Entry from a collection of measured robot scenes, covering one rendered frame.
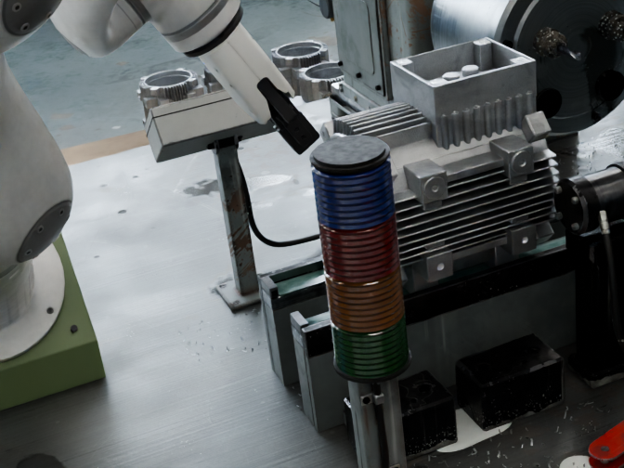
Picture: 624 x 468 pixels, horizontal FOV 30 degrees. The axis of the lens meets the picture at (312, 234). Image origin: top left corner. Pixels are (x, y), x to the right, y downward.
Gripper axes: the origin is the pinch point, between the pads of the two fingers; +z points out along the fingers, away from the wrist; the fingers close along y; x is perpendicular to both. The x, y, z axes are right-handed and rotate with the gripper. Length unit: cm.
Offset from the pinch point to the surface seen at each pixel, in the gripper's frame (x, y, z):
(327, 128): 2.6, 0.7, 1.9
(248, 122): -2.4, -16.2, 3.3
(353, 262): -6.5, 38.5, -9.4
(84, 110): -30, -332, 108
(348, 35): 21, -57, 24
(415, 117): 9.7, 8.0, 3.8
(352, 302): -8.5, 38.2, -6.6
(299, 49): 40, -248, 112
